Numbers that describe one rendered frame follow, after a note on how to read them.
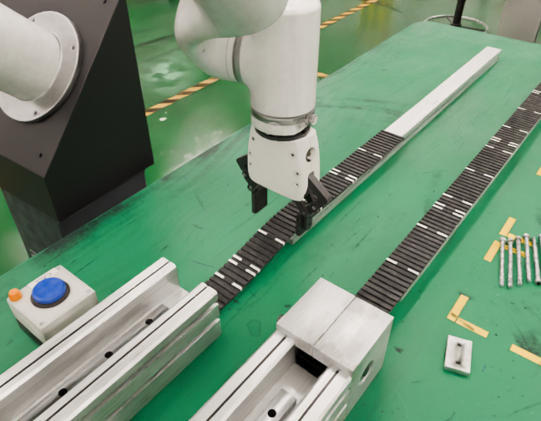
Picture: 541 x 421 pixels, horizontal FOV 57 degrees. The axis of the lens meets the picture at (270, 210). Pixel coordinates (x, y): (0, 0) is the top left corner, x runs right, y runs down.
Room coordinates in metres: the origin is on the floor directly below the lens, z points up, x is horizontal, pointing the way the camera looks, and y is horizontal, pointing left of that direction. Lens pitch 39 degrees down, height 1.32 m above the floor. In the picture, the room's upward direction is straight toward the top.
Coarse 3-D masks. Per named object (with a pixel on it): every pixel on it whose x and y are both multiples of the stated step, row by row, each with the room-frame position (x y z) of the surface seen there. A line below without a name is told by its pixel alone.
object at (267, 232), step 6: (264, 228) 0.59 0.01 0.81; (270, 228) 0.59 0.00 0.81; (264, 234) 0.58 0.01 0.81; (270, 234) 0.58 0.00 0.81; (276, 234) 0.58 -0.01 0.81; (282, 234) 0.58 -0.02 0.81; (270, 240) 0.57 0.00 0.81; (276, 240) 0.57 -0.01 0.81; (282, 240) 0.57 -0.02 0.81; (288, 240) 0.57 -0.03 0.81
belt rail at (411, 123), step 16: (496, 48) 1.35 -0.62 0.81; (480, 64) 1.24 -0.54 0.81; (448, 80) 1.14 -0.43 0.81; (464, 80) 1.14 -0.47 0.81; (432, 96) 1.06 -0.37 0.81; (448, 96) 1.06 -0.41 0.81; (416, 112) 0.98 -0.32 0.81; (432, 112) 1.00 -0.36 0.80; (400, 128) 0.91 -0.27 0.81; (416, 128) 0.93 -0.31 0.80; (400, 144) 0.88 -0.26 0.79; (384, 160) 0.83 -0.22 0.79; (368, 176) 0.78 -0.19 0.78
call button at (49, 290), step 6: (42, 282) 0.44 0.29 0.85; (48, 282) 0.44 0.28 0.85; (54, 282) 0.44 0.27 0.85; (60, 282) 0.44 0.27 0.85; (36, 288) 0.43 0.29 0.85; (42, 288) 0.43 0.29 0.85; (48, 288) 0.43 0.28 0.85; (54, 288) 0.43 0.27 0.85; (60, 288) 0.43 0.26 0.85; (36, 294) 0.42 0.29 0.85; (42, 294) 0.42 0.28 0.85; (48, 294) 0.42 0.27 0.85; (54, 294) 0.42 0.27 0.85; (60, 294) 0.42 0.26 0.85; (36, 300) 0.41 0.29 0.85; (42, 300) 0.41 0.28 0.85; (48, 300) 0.41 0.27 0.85; (54, 300) 0.42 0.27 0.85
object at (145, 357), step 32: (128, 288) 0.42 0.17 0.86; (160, 288) 0.44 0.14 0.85; (96, 320) 0.37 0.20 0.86; (128, 320) 0.39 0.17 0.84; (160, 320) 0.37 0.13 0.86; (192, 320) 0.38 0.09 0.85; (32, 352) 0.33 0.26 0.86; (64, 352) 0.33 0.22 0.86; (96, 352) 0.35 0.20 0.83; (128, 352) 0.33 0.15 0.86; (160, 352) 0.34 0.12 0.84; (192, 352) 0.37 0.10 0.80; (0, 384) 0.29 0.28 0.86; (32, 384) 0.30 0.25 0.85; (64, 384) 0.30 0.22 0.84; (96, 384) 0.29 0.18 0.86; (128, 384) 0.30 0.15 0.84; (160, 384) 0.33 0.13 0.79; (0, 416) 0.27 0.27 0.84; (32, 416) 0.27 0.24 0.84; (64, 416) 0.25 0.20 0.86; (96, 416) 0.27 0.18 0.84; (128, 416) 0.29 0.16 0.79
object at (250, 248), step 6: (246, 246) 0.56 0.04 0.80; (252, 246) 0.56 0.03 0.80; (258, 246) 0.56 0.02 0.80; (246, 252) 0.55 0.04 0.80; (252, 252) 0.55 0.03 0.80; (258, 252) 0.55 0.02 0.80; (264, 252) 0.54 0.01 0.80; (258, 258) 0.54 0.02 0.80; (264, 258) 0.53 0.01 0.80; (270, 258) 0.54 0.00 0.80
